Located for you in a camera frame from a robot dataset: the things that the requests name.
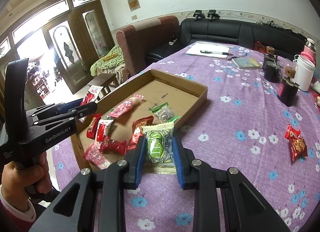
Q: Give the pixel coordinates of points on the small wooden stool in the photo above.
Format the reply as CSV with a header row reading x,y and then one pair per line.
x,y
102,78

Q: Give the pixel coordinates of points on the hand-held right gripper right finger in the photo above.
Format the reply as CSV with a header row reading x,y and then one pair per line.
x,y
178,163

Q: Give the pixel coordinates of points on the small red white snack packet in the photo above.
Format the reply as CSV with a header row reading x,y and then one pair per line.
x,y
103,132

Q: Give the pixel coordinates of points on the black leather sofa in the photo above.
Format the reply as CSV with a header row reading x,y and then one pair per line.
x,y
220,32

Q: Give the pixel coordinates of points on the white power strip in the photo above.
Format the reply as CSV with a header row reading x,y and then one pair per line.
x,y
172,42

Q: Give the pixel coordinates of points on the clear green snack packet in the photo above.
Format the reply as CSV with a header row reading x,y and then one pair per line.
x,y
163,113

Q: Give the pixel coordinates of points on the shallow cardboard box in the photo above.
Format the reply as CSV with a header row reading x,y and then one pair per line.
x,y
175,89

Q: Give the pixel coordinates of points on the white paper sheets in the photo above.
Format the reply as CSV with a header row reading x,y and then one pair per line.
x,y
207,47

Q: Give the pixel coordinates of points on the black marker pen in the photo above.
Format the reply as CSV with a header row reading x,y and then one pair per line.
x,y
212,52

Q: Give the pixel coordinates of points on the dark bottle with wooden cap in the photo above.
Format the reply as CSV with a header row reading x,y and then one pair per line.
x,y
287,92
271,72

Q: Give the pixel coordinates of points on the red bag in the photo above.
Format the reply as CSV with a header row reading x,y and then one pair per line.
x,y
260,46

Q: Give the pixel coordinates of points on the white plush toy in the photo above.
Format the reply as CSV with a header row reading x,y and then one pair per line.
x,y
317,86

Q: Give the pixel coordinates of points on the white lidded jar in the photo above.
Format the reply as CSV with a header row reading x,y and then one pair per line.
x,y
303,74

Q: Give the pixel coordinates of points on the green and white snack packet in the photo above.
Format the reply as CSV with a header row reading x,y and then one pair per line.
x,y
158,144

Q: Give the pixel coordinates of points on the wooden glass door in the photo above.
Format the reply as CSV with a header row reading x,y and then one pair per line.
x,y
75,37

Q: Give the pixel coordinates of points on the small yellow wall plaque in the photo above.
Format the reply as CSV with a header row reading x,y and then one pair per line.
x,y
133,4

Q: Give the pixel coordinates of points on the yellow green book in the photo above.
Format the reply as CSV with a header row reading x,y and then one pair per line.
x,y
246,63

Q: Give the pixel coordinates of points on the green floral blanket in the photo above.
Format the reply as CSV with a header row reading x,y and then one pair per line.
x,y
110,59

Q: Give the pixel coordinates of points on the person's left hand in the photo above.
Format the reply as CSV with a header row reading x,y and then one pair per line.
x,y
15,180

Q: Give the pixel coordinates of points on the black device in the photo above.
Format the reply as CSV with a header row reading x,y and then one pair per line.
x,y
198,14
213,13

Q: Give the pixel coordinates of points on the brown armchair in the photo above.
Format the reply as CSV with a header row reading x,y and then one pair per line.
x,y
150,37

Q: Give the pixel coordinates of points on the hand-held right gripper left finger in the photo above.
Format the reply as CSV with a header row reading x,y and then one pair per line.
x,y
140,163

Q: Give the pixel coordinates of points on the red cookie snack packet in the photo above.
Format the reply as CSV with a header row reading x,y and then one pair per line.
x,y
296,144

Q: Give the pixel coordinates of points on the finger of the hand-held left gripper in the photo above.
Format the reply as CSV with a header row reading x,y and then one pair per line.
x,y
85,111
68,107

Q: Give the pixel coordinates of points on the red and white snack packet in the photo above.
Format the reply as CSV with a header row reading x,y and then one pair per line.
x,y
92,93

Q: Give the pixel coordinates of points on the pink thermos flask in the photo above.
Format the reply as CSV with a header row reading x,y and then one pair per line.
x,y
310,52

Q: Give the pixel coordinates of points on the pink checked snack packet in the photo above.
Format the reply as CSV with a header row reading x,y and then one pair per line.
x,y
126,104

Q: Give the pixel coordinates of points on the person's left forearm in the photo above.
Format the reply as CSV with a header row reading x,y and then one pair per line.
x,y
12,219

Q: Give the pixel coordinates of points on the dark red snack packet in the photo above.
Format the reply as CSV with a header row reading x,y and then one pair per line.
x,y
93,127

